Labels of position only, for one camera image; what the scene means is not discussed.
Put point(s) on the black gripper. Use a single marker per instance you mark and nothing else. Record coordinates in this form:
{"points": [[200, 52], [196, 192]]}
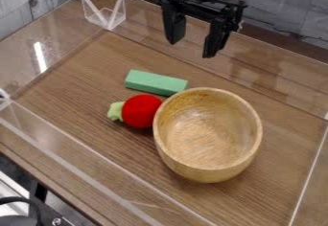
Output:
{"points": [[205, 10]]}

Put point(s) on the red plush fruit green stem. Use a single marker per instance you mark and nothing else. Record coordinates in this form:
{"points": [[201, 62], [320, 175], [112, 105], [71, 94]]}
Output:
{"points": [[137, 111]]}

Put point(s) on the green foam block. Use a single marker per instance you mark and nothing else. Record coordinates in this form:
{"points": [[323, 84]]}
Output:
{"points": [[154, 83]]}

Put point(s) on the wooden bowl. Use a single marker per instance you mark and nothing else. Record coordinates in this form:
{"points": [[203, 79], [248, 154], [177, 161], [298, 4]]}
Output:
{"points": [[208, 134]]}

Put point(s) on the clear acrylic corner bracket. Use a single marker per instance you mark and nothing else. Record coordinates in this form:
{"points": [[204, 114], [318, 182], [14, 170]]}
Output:
{"points": [[105, 17]]}

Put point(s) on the clear acrylic enclosure wall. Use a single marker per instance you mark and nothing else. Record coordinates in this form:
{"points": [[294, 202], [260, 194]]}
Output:
{"points": [[63, 67]]}

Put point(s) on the black metal table frame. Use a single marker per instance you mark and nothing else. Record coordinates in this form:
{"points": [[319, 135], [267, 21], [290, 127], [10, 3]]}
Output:
{"points": [[57, 212]]}

